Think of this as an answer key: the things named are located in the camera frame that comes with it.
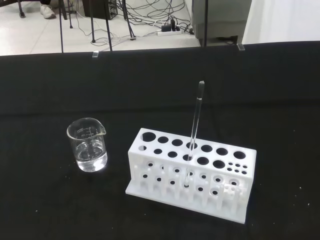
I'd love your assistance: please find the white test tube rack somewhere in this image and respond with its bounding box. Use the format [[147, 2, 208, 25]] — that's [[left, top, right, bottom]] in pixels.
[[124, 127, 258, 224]]

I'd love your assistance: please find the glass beaker with water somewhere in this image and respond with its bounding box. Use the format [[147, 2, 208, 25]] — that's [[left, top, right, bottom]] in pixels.
[[66, 117, 109, 173]]

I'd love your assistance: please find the white power strip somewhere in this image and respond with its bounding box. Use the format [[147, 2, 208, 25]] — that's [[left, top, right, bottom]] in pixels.
[[156, 29, 183, 37]]

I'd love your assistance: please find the black power adapter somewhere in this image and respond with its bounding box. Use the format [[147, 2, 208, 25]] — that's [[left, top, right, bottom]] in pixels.
[[161, 19, 177, 33]]

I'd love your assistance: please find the thin black upright pole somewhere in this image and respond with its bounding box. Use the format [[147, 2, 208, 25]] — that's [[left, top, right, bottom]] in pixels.
[[204, 0, 209, 48]]

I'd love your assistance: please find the black bench cloth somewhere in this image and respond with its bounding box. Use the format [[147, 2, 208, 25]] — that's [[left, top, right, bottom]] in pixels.
[[0, 40, 320, 240]]

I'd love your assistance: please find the grey cabinet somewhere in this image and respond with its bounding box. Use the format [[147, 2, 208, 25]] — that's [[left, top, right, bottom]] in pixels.
[[191, 0, 252, 47]]

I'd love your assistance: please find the black computer tower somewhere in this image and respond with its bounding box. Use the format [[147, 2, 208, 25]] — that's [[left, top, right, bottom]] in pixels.
[[82, 0, 118, 21]]

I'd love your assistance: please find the person's foot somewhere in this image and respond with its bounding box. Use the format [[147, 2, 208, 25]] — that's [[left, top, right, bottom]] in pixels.
[[39, 0, 57, 19]]

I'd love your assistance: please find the dark chair leg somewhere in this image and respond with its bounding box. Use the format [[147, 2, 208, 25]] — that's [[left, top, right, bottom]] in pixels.
[[14, 0, 26, 18]]

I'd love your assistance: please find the white floor cable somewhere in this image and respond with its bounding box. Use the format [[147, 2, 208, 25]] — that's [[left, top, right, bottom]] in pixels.
[[90, 31, 161, 48]]

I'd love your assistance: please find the black floor cable bundle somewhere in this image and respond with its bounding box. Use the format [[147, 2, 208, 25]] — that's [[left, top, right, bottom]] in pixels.
[[117, 0, 195, 35]]

